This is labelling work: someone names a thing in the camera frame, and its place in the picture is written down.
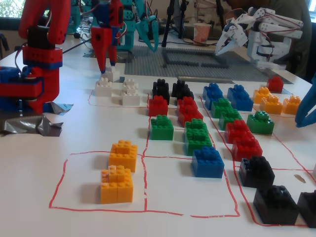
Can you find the blue toy brick block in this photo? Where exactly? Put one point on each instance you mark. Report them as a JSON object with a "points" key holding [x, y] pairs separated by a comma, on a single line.
{"points": [[211, 89], [237, 90], [208, 101], [244, 103], [207, 163]]}

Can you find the yellow toy brick block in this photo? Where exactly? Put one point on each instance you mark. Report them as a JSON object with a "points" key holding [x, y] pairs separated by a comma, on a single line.
{"points": [[116, 187], [123, 153], [271, 105], [292, 106], [261, 93]]}

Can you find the grey studded baseplate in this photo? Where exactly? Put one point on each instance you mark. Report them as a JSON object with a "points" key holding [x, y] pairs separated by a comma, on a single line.
{"points": [[148, 64]]}

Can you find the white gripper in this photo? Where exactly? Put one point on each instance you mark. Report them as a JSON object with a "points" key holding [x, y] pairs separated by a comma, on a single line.
{"points": [[232, 32]]}

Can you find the small brown scrap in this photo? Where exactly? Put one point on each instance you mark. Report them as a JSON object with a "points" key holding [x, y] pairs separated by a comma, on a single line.
{"points": [[300, 178]]}

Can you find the small black ball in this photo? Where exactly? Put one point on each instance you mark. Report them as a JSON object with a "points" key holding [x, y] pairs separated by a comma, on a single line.
{"points": [[77, 35]]}

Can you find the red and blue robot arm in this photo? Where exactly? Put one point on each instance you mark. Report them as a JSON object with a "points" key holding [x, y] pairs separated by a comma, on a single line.
{"points": [[42, 22]]}

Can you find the dark grey brick frame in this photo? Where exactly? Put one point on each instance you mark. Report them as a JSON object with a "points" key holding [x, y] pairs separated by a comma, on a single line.
{"points": [[182, 64]]}

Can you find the square grey tape marker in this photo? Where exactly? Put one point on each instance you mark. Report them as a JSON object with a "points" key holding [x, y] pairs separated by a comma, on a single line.
{"points": [[122, 79]]}

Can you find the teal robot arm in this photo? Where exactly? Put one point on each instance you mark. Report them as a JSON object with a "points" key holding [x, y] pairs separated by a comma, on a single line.
{"points": [[128, 32]]}

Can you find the red and blue gripper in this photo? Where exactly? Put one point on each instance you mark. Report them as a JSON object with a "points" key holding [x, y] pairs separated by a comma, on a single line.
{"points": [[103, 42]]}

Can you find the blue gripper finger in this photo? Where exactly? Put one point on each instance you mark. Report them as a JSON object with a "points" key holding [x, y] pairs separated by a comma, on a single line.
{"points": [[309, 119], [307, 103]]}

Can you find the black toy brick block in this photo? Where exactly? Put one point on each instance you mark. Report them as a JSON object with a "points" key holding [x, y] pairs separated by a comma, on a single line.
{"points": [[159, 85], [308, 207], [274, 207], [165, 93], [187, 95], [179, 86], [256, 172]]}

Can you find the green toy brick block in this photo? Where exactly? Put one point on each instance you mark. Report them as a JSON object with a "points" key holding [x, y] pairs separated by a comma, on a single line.
{"points": [[161, 128], [229, 118], [221, 105], [260, 123], [197, 144], [196, 123]]}

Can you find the black tripod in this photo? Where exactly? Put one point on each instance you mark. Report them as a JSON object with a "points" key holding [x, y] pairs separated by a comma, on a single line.
{"points": [[168, 24]]}

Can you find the crumpled silver duct tape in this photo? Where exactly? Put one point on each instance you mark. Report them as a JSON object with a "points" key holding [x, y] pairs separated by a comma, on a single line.
{"points": [[24, 124]]}

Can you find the red toy brick block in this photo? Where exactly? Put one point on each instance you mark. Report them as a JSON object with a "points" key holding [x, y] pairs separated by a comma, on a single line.
{"points": [[186, 101], [158, 106], [247, 149], [275, 85], [191, 117], [235, 130]]}

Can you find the pink dotted paper cup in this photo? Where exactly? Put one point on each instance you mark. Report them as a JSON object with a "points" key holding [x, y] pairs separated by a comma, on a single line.
{"points": [[202, 33]]}

